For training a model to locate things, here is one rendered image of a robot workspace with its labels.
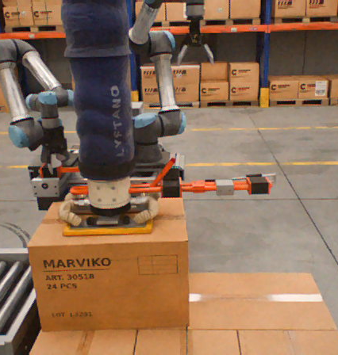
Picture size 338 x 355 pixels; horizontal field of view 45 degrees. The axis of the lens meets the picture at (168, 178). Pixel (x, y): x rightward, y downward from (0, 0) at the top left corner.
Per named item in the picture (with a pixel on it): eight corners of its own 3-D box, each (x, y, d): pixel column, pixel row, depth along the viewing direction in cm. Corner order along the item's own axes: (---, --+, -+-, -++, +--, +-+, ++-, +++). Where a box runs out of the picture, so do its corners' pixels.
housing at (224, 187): (216, 196, 163) (217, 185, 161) (214, 189, 169) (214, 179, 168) (233, 195, 163) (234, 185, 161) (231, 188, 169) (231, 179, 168)
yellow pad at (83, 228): (63, 236, 156) (61, 224, 154) (68, 224, 165) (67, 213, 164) (151, 233, 156) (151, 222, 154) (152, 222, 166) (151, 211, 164)
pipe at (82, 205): (63, 225, 157) (61, 211, 155) (75, 199, 180) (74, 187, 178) (151, 223, 157) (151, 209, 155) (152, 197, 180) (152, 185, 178)
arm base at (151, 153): (135, 154, 222) (134, 135, 218) (163, 153, 221) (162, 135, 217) (131, 162, 207) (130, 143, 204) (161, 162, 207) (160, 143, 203)
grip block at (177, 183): (160, 199, 162) (160, 185, 160) (161, 189, 171) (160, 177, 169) (182, 198, 162) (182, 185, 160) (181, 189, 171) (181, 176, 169)
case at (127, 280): (41, 332, 165) (26, 246, 151) (63, 275, 202) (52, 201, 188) (190, 326, 165) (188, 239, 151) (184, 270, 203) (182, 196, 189)
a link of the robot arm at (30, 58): (27, 52, 218) (74, 111, 200) (7, 54, 211) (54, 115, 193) (30, 32, 210) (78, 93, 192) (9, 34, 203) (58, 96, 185)
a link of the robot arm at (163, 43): (155, 139, 216) (139, 35, 212) (180, 135, 222) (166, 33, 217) (163, 137, 205) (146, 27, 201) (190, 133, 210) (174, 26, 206)
